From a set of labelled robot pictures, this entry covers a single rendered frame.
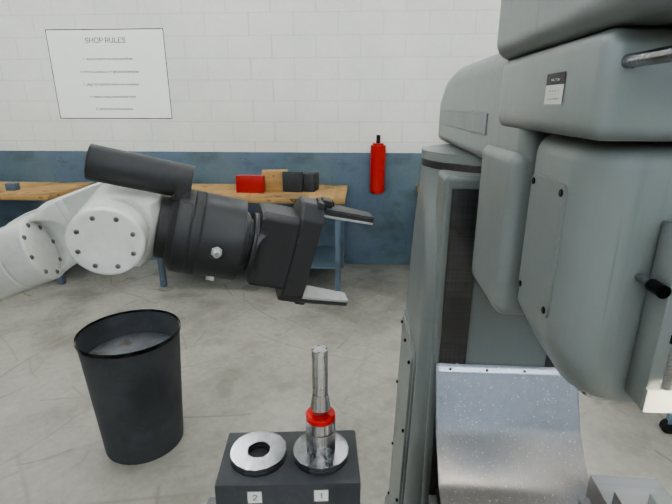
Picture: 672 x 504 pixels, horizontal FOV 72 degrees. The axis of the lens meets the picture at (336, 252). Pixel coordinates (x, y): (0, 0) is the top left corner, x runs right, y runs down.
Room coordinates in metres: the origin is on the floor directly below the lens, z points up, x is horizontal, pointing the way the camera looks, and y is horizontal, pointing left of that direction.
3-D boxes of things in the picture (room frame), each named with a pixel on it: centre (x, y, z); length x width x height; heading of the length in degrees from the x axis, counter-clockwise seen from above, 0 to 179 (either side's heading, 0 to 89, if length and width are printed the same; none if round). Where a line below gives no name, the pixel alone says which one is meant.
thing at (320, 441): (0.61, 0.02, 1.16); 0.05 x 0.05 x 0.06
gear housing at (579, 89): (0.60, -0.37, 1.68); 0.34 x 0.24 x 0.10; 176
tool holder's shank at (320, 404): (0.61, 0.02, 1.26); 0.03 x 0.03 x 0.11
